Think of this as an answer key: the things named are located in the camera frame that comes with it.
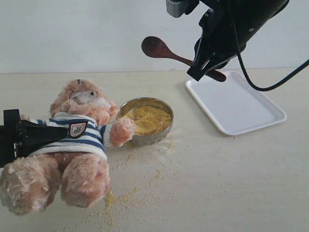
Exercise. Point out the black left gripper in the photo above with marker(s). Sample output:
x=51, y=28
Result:
x=18, y=142

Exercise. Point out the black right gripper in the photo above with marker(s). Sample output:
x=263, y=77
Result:
x=228, y=26

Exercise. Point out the tan teddy bear striped sweater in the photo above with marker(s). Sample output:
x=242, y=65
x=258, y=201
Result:
x=76, y=165

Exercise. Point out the dark red wooden spoon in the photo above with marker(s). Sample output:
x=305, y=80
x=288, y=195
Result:
x=154, y=47

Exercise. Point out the white rectangular plastic tray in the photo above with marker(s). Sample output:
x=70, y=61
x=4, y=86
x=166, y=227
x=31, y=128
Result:
x=233, y=106

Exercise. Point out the steel bowl of yellow millet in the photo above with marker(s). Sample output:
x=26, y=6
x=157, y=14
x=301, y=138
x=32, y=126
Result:
x=153, y=119

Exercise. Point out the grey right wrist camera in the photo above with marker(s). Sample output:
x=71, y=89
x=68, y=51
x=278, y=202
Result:
x=176, y=8

